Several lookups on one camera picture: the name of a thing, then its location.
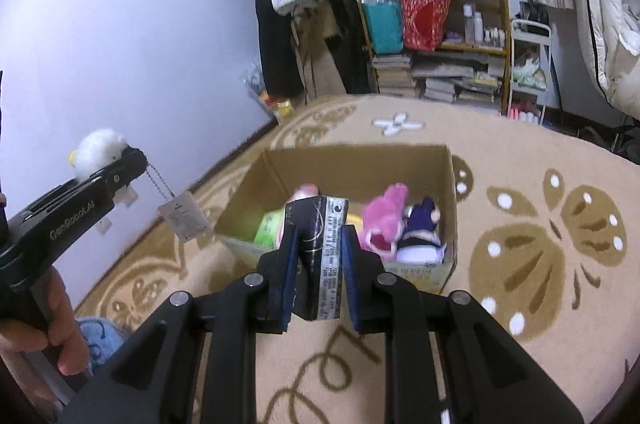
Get beige hanging garment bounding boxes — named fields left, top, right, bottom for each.
left=290, top=1, right=347, bottom=100

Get white duvet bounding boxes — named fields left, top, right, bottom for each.
left=560, top=0, right=640, bottom=121

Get blue patterned cloth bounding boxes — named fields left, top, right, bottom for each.
left=75, top=316, right=132, bottom=376

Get black tissue packet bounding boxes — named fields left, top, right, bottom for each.
left=281, top=195, right=352, bottom=323

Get green packet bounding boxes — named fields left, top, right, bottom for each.
left=254, top=210, right=287, bottom=248

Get person's left hand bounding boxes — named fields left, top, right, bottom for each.
left=0, top=268, right=92, bottom=405

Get purple haired plush doll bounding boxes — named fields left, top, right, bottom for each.
left=397, top=196, right=447, bottom=263

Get red patterned bag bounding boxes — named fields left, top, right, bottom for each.
left=399, top=0, right=454, bottom=52

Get light pink plush toy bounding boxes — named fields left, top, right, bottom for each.
left=292, top=184, right=321, bottom=205

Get white fluffy duck plush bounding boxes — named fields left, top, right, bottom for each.
left=69, top=129, right=214, bottom=245

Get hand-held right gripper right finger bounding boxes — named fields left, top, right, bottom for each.
left=340, top=224, right=586, bottom=424

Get beige butterfly patterned rug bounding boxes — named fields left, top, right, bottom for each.
left=75, top=94, right=640, bottom=424

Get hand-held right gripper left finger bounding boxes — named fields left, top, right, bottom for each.
left=60, top=224, right=301, bottom=424

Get clear bag of toys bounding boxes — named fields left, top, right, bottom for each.
left=244, top=64, right=297, bottom=123

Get tall white bottles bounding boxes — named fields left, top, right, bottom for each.
left=462, top=2, right=486, bottom=46

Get white metal cart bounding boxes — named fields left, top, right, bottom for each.
left=507, top=18, right=554, bottom=125

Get black hanging coat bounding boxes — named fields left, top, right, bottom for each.
left=245, top=0, right=307, bottom=100

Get yellow framed shelf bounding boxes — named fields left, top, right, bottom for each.
left=342, top=0, right=514, bottom=118

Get stack of books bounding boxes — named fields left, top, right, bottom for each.
left=371, top=52, right=416, bottom=98

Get pile of magazines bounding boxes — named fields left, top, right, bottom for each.
left=412, top=51, right=506, bottom=108

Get black hanging garment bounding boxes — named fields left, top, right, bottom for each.
left=325, top=0, right=374, bottom=95

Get hot pink plush toy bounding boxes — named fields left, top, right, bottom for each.
left=361, top=182, right=412, bottom=261

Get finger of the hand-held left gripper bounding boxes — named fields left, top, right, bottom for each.
left=89, top=148, right=150, bottom=205

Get brown cardboard box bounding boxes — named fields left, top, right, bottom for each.
left=215, top=145, right=459, bottom=295

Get row of small bottles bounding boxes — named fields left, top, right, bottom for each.
left=482, top=26, right=506, bottom=50

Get teal bag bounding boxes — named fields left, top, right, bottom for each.
left=361, top=0, right=405, bottom=56

